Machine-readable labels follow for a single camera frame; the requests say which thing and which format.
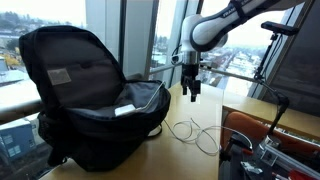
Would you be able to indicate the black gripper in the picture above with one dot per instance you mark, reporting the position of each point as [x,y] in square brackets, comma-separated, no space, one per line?
[190,69]

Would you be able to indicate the black backpack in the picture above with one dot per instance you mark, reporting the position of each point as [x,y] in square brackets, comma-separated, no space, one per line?
[91,112]

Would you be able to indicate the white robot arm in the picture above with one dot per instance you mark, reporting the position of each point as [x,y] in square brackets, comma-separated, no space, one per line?
[201,34]

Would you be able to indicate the orange chair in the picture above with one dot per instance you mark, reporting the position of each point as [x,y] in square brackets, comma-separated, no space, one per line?
[255,130]

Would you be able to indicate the metal window handrail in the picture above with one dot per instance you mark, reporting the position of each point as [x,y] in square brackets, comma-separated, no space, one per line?
[21,99]

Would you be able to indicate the black camera on stand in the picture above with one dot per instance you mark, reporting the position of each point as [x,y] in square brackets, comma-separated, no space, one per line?
[270,64]

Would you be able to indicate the silver aluminium rail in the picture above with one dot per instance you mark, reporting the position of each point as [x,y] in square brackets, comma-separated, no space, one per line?
[268,151]

